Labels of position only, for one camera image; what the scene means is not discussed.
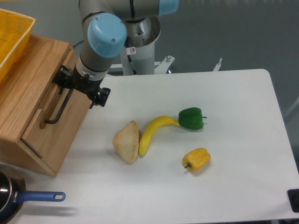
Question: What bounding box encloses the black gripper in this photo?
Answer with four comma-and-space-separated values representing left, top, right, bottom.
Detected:
52, 65, 111, 109

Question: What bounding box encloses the black metal drawer handle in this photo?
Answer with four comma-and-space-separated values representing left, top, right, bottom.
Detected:
44, 89, 74, 125

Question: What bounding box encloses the wooden top drawer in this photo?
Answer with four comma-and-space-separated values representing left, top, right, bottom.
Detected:
20, 49, 93, 173

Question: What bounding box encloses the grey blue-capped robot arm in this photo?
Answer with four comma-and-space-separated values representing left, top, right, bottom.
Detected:
53, 0, 179, 106

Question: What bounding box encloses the wooden drawer cabinet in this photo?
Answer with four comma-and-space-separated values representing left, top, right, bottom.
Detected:
0, 34, 93, 177

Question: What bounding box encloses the triangular bread slice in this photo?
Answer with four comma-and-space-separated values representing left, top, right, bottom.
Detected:
113, 120, 139, 164

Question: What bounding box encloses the yellow banana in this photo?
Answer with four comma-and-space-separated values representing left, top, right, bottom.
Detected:
138, 115, 179, 157

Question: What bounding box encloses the yellow plastic basket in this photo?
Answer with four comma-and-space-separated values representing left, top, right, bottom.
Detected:
0, 9, 36, 80

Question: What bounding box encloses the green bell pepper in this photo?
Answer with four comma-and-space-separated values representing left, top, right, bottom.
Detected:
178, 107, 206, 130

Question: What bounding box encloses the yellow bell pepper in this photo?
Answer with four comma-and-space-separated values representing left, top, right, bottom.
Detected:
182, 148, 211, 173

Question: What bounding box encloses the black corner clamp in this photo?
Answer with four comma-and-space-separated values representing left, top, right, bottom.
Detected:
287, 189, 299, 213

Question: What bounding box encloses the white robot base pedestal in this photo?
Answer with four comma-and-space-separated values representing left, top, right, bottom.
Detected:
108, 16, 175, 76

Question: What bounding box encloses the blue-handled frying pan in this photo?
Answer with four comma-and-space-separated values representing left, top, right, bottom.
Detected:
0, 164, 66, 224

